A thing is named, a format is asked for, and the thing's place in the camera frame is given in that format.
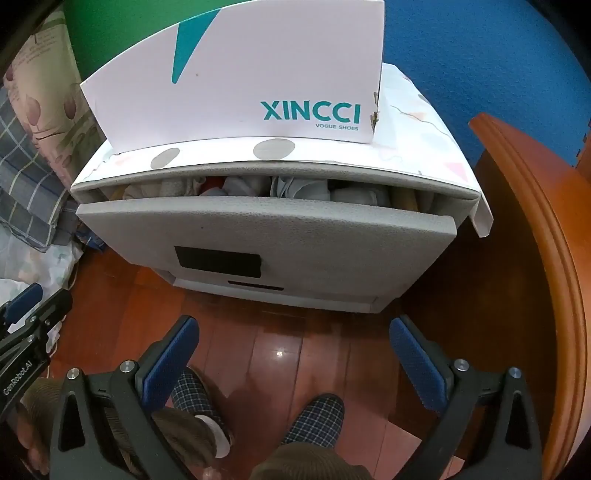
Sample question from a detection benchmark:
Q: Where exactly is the wooden drawer with white front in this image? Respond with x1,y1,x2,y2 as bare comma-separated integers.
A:
75,173,470,301

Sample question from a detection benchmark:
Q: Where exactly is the person's left hand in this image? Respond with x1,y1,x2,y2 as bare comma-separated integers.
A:
18,406,51,476

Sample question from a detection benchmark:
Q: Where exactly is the white bedside cabinet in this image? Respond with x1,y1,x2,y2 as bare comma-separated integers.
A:
71,62,492,315

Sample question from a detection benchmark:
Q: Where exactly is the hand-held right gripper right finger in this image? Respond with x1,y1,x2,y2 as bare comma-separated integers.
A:
389,315,543,480

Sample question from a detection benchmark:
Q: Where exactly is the blue plaid bedding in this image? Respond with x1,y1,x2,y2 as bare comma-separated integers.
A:
0,88,86,252

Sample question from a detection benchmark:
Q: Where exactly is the person's right leg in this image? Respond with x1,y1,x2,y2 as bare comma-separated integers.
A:
248,442,355,480

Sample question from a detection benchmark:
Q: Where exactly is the crumpled white cloth pile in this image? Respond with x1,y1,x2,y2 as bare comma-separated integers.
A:
0,226,85,315

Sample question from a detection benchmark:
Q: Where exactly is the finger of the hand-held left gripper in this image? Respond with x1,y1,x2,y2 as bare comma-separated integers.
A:
0,288,74,361
0,283,44,329

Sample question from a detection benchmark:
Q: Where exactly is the person's leg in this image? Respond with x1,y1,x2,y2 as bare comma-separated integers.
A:
152,406,232,480
248,442,355,480

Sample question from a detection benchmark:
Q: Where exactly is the patterned paper cover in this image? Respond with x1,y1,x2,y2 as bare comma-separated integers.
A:
71,62,492,238

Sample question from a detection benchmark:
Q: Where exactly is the white shoe box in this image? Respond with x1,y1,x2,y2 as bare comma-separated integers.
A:
79,0,386,155

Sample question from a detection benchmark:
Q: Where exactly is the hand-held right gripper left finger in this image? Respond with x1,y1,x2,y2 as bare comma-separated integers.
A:
48,315,200,480

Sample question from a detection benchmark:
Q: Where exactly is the person's left leg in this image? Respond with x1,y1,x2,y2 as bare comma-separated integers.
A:
152,406,232,480

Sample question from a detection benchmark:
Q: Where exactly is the plaid slipper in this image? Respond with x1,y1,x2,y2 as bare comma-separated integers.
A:
281,394,345,457
172,367,232,457

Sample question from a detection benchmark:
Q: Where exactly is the orange wooden furniture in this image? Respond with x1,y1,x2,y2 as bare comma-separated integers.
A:
468,113,591,480

